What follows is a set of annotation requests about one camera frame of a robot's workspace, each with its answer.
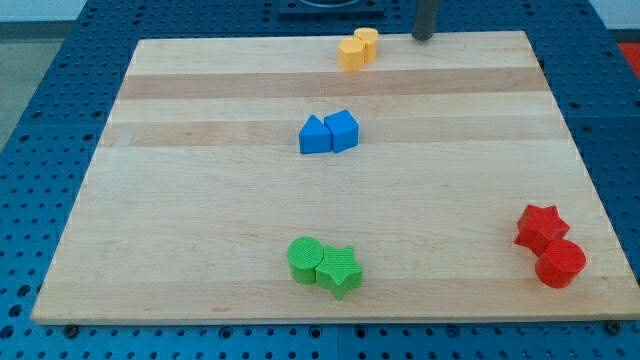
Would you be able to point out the red cylinder block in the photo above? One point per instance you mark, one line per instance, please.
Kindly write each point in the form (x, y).
(560, 263)

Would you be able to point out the red star block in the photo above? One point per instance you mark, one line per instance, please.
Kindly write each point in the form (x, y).
(538, 227)

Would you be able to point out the light wooden board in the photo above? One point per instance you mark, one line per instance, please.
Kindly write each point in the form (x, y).
(197, 188)

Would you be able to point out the green cylinder block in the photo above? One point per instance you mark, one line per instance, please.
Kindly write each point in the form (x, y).
(304, 254)

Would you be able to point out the blue triangle block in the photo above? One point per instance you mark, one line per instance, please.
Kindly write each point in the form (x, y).
(314, 137)

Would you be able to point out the blue cube block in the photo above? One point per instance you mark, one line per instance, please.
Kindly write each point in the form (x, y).
(344, 130)

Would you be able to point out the yellow hexagon block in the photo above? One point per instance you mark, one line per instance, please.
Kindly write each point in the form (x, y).
(351, 54)

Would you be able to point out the green star block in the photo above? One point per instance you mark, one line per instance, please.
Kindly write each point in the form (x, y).
(338, 271)

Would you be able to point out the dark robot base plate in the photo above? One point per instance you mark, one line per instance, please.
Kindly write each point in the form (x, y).
(288, 8)

